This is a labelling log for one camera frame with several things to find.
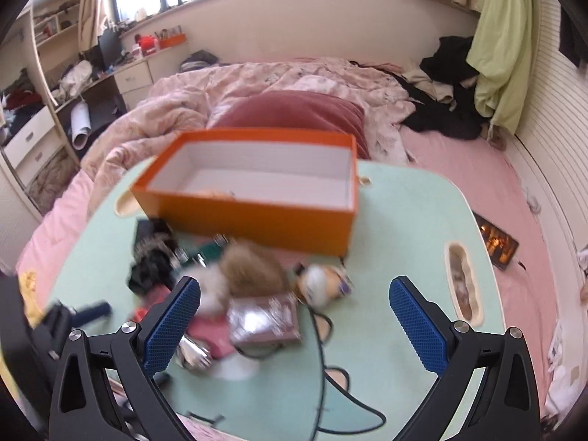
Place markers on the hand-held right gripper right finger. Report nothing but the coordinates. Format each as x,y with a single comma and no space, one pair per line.
418,330

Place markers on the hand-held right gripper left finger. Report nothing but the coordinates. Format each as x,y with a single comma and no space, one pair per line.
167,330

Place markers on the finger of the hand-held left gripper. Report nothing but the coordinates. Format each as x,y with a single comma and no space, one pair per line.
92,312

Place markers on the shiny silver hair clip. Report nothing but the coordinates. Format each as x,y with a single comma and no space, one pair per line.
195,353

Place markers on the pink cloth pouch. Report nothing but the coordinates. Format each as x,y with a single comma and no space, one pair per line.
211,335

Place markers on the white fluffy scrunchie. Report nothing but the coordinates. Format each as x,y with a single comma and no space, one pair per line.
213,289

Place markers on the dark patterned hair clip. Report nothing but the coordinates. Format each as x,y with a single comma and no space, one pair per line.
151,262

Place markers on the green toy car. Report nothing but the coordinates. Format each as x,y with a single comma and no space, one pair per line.
212,250

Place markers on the brown card box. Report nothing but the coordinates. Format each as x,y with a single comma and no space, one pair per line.
262,321

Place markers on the brown fluffy scrunchie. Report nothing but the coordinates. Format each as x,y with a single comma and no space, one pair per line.
252,268

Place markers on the white orange plush charm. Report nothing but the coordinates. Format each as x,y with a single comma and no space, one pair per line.
317,285

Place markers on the orange cardboard box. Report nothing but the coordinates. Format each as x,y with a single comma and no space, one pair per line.
257,229

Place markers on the green cartoon desktop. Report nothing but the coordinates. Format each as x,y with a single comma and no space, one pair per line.
390,353

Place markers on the yellow cloth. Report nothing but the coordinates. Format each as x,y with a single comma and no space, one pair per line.
30,294

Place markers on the dark picture tablet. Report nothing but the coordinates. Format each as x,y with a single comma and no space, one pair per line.
498,241

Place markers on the rolled white paper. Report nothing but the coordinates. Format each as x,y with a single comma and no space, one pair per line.
80,121

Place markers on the black clothes pile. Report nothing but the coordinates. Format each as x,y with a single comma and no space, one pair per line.
441,121

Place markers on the pink floral quilt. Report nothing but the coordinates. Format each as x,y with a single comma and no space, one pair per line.
183,101

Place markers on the white clothes heap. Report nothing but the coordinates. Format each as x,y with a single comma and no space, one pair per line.
76,78

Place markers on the small white drawer cabinet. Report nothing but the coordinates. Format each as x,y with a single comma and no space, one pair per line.
133,78

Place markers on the beige crumpled clothes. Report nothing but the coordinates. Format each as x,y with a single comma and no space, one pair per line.
432,85

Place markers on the red pillow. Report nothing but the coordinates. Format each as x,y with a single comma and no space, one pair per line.
294,110

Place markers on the black computer monitor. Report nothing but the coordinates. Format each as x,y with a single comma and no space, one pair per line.
110,48

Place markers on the dark grey folded clothes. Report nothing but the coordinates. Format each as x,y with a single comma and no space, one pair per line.
200,59

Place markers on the red object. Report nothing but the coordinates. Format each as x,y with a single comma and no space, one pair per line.
149,43

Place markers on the orange desk organizer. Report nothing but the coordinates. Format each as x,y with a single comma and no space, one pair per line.
172,41

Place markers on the light green hanging cloth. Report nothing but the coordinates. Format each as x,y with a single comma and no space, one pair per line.
500,32

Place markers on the white wall shelf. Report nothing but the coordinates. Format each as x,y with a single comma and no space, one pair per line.
55,39

